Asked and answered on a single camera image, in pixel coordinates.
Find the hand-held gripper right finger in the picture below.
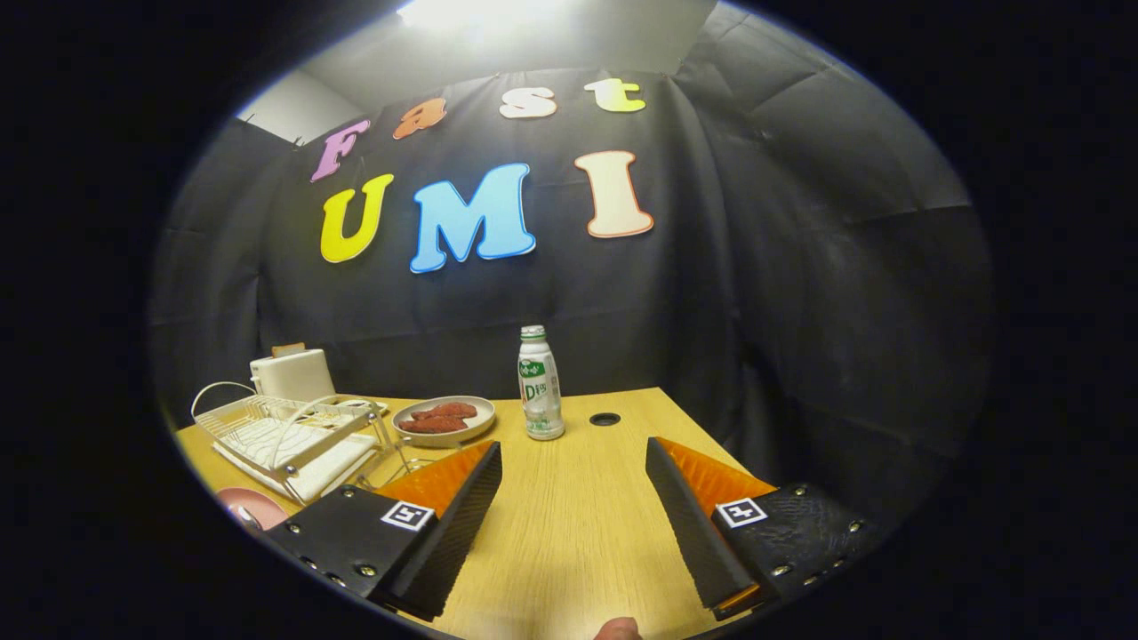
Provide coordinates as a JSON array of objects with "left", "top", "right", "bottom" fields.
[{"left": 645, "top": 436, "right": 883, "bottom": 623}]

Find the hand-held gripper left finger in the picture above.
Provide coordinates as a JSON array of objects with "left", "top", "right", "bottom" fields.
[{"left": 256, "top": 441, "right": 504, "bottom": 623}]

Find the metal wire basket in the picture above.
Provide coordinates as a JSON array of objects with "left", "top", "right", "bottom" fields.
[{"left": 366, "top": 411, "right": 463, "bottom": 490}]

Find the beige wire dish rack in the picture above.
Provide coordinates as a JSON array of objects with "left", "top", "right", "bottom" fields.
[{"left": 191, "top": 381, "right": 392, "bottom": 506}]

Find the pink plate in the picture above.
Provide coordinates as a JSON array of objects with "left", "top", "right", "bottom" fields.
[{"left": 216, "top": 486, "right": 290, "bottom": 532}]

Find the beige round dish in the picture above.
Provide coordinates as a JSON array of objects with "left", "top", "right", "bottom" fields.
[{"left": 392, "top": 396, "right": 497, "bottom": 448}]

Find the white drip tray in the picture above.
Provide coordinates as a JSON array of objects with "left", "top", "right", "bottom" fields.
[{"left": 213, "top": 418, "right": 379, "bottom": 503}]

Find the white green-label drink bottle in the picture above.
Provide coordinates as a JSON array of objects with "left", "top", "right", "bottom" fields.
[{"left": 518, "top": 325, "right": 566, "bottom": 442}]

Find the white toaster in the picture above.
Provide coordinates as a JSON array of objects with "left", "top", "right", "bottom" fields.
[{"left": 250, "top": 348, "right": 337, "bottom": 403}]

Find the black backdrop cloth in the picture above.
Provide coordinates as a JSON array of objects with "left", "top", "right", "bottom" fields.
[{"left": 151, "top": 0, "right": 997, "bottom": 534}]

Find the bright ceiling light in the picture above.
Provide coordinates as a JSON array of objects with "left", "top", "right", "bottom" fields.
[{"left": 400, "top": 0, "right": 570, "bottom": 38}]

